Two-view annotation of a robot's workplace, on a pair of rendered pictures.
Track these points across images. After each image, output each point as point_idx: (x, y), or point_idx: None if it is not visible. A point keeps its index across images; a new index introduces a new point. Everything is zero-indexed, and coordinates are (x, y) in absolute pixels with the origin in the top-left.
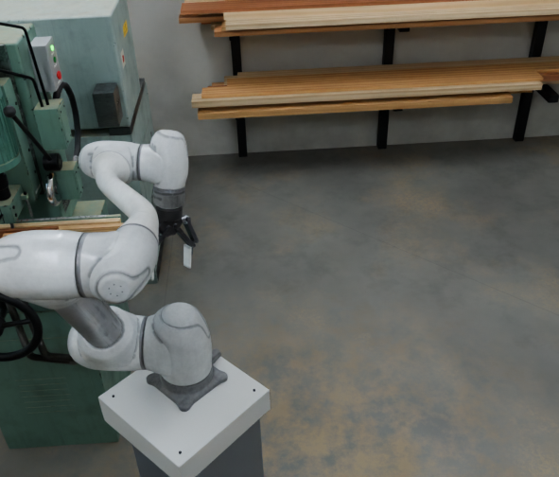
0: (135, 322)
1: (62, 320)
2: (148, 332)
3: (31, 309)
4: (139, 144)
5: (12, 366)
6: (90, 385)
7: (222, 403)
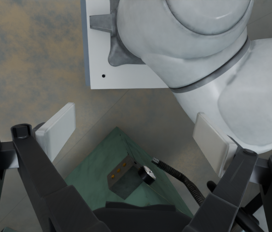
0: (252, 65)
1: (159, 203)
2: (243, 32)
3: (242, 215)
4: None
5: (173, 194)
6: (133, 153)
7: None
